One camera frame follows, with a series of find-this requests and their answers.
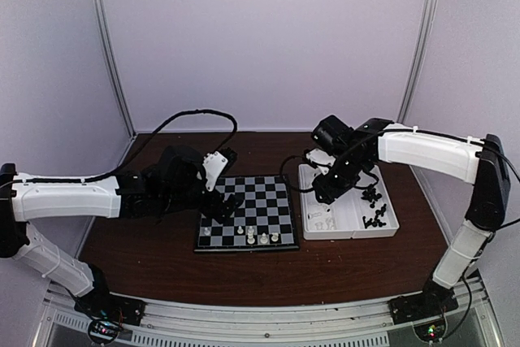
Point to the black chess pieces upper pile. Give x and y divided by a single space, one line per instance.
371 195

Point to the black chess pieces lower pile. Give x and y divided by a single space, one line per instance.
375 221

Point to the black grey chess board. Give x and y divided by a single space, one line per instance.
267 205

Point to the white chess pieces lower pile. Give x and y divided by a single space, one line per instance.
321 220

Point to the left aluminium frame post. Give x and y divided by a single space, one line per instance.
111 66

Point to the left controller board with LEDs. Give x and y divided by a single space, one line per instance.
103 332

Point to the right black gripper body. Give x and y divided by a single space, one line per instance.
347 177

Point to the right controller board with LEDs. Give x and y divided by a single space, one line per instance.
430 331

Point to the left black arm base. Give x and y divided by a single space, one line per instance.
100 303

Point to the controller board with leds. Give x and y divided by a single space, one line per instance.
430 331
103 332

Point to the right aluminium frame post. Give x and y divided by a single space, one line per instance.
424 31

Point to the white divided plastic tray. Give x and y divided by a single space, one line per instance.
348 211

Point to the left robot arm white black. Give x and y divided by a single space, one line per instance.
25 197

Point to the aluminium front rail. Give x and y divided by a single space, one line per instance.
357 323

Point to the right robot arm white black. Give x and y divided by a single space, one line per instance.
475 161

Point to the white queen chess piece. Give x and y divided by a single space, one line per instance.
251 238

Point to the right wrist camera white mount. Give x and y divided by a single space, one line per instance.
320 160

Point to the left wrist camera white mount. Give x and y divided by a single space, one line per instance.
215 164

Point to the aluminium frame post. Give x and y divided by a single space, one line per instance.
111 66
424 31

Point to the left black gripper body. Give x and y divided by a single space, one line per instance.
180 199

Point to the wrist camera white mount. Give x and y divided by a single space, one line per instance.
320 160
215 164

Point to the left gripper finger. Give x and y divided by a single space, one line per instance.
210 208
229 206

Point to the black chess pieces pile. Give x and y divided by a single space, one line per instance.
375 221
371 195

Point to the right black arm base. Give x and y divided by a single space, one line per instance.
433 300

